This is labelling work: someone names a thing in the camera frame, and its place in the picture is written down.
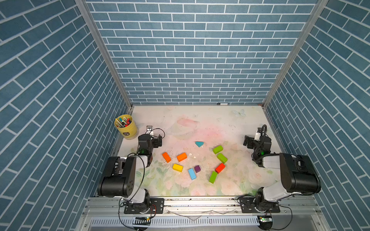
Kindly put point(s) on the purple cube block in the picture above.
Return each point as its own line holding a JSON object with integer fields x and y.
{"x": 197, "y": 169}

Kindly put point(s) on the green block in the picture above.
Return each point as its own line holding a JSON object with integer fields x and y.
{"x": 222, "y": 158}
{"x": 218, "y": 149}
{"x": 213, "y": 177}

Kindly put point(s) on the red block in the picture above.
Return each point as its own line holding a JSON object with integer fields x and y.
{"x": 220, "y": 168}

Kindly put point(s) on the orange block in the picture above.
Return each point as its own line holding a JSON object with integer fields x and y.
{"x": 182, "y": 157}
{"x": 166, "y": 157}

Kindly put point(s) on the light blue block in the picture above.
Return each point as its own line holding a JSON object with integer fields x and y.
{"x": 192, "y": 174}

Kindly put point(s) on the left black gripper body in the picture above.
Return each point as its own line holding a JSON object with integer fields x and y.
{"x": 157, "y": 140}

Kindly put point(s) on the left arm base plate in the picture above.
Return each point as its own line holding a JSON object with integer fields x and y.
{"x": 154, "y": 205}

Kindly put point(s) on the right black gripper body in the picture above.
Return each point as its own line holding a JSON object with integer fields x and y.
{"x": 248, "y": 140}

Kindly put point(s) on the teal triangle block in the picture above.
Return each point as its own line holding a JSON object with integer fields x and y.
{"x": 199, "y": 143}

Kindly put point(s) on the yellow pen cup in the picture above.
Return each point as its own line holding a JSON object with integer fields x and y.
{"x": 127, "y": 127}

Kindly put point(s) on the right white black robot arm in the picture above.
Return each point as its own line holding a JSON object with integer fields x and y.
{"x": 297, "y": 175}

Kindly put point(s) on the aluminium front rail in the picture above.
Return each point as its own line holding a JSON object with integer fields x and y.
{"x": 204, "y": 213}

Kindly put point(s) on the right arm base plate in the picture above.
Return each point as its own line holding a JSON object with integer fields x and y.
{"x": 252, "y": 205}

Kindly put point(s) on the floral table mat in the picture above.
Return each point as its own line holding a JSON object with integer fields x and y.
{"x": 181, "y": 127}

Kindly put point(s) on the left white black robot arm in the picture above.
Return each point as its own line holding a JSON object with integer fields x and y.
{"x": 123, "y": 177}

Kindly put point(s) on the yellow block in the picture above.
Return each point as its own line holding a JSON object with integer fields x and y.
{"x": 177, "y": 167}

